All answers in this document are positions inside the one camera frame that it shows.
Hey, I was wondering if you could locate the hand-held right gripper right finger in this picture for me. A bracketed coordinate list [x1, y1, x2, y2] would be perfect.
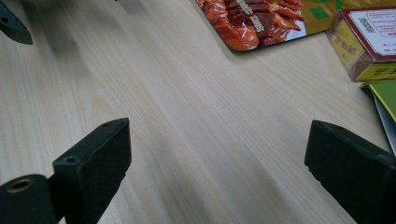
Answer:
[304, 119, 396, 224]

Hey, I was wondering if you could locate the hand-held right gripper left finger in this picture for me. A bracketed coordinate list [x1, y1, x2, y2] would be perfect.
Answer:
[48, 117, 133, 224]

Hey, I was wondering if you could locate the yellow sauce pouch white cap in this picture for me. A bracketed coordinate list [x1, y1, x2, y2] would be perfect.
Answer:
[360, 79, 396, 157]

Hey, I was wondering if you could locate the green meat snack packet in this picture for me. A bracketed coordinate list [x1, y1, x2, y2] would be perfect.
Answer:
[195, 0, 396, 52]

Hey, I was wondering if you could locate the yellow and red box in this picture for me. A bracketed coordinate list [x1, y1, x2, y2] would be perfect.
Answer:
[325, 6, 396, 83]

